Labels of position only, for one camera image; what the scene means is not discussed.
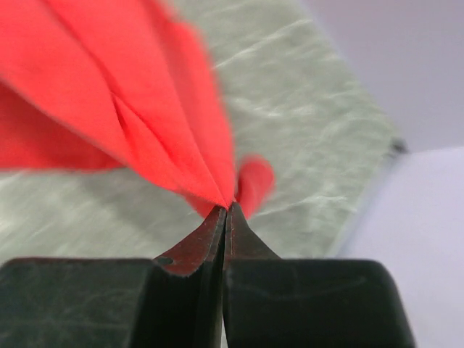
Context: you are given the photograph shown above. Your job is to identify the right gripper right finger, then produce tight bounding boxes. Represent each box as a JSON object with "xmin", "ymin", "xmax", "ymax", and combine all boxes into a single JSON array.
[{"xmin": 223, "ymin": 204, "xmax": 415, "ymax": 347}]

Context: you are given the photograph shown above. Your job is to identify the red t-shirt garment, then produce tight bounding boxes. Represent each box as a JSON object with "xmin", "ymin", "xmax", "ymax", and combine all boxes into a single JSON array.
[{"xmin": 1, "ymin": 1, "xmax": 274, "ymax": 217}]

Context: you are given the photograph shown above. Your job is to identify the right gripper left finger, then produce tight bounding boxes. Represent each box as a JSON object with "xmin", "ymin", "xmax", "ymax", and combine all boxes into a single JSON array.
[{"xmin": 1, "ymin": 208, "xmax": 226, "ymax": 347}]

